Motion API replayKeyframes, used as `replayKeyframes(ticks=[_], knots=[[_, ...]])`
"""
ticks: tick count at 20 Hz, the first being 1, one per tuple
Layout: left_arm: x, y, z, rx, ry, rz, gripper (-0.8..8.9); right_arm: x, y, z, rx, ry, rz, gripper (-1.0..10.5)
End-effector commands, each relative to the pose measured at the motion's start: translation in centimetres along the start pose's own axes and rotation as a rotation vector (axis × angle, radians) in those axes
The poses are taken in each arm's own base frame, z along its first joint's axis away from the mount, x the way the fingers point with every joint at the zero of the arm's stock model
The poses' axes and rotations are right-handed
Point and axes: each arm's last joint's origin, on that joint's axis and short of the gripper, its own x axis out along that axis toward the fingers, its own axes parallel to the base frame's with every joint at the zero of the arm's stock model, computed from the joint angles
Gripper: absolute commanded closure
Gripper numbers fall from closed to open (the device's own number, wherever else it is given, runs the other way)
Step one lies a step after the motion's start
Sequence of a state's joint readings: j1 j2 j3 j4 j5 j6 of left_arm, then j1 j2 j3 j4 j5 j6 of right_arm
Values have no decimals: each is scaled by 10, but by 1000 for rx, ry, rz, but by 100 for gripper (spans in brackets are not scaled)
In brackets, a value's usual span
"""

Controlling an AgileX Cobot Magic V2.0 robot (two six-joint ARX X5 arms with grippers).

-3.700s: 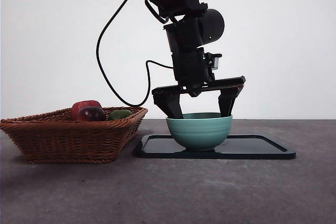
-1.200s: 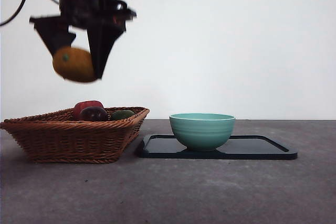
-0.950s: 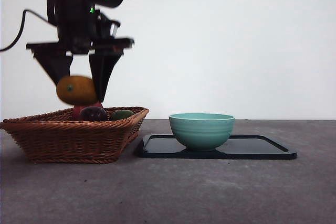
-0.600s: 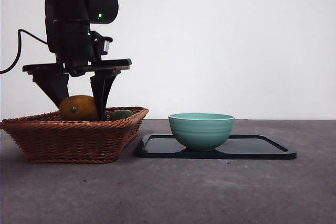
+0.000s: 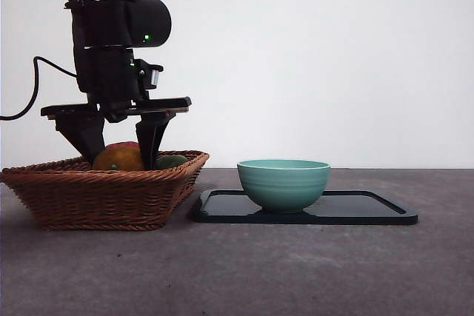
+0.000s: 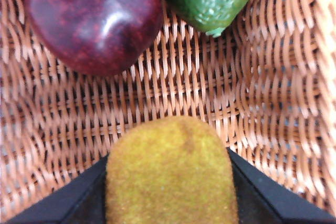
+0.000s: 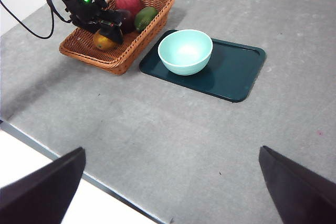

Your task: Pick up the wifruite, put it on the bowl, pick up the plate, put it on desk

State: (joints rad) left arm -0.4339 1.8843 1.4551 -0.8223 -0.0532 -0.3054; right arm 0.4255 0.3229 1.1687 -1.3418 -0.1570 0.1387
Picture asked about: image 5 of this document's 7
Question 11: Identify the dark rectangular tray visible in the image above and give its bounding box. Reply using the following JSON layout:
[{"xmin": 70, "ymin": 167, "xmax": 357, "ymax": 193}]
[{"xmin": 189, "ymin": 189, "xmax": 419, "ymax": 226}]

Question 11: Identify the brown wicker basket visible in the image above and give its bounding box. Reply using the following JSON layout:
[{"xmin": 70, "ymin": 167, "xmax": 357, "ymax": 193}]
[{"xmin": 0, "ymin": 149, "xmax": 210, "ymax": 232}]

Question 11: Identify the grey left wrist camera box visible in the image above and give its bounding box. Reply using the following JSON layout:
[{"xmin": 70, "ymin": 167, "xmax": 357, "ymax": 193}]
[{"xmin": 147, "ymin": 65, "xmax": 164, "ymax": 88}]

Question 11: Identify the teal bowl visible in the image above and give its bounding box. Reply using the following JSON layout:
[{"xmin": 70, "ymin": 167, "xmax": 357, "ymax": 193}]
[{"xmin": 236, "ymin": 158, "xmax": 332, "ymax": 215}]

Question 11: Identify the yellow orange mango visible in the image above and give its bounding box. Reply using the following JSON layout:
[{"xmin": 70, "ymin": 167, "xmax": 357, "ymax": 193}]
[{"xmin": 92, "ymin": 145, "xmax": 145, "ymax": 172}]

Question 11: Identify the green fruit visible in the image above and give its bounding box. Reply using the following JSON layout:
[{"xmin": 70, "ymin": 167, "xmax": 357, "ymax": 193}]
[{"xmin": 155, "ymin": 154, "xmax": 189, "ymax": 170}]

